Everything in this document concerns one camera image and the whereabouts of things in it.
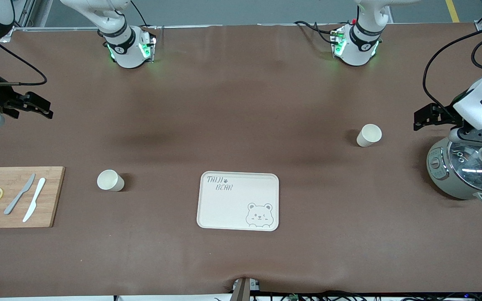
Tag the white IKEA cup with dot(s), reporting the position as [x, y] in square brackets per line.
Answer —
[109, 180]
[368, 136]

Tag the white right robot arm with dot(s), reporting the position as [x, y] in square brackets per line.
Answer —
[126, 50]

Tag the cream tray with bear print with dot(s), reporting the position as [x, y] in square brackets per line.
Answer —
[232, 205]

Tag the glass lid with copper knob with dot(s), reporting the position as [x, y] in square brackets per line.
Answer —
[471, 167]

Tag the grey-green electric cooking pot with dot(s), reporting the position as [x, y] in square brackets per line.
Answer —
[446, 179]

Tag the white plastic knife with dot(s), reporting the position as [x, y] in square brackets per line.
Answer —
[36, 196]

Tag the grey plastic knife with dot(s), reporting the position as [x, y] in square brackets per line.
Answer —
[19, 194]

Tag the wooden cutting board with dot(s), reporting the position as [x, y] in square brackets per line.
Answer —
[52, 200]

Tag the metal table edge bracket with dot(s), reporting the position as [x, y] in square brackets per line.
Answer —
[245, 288]

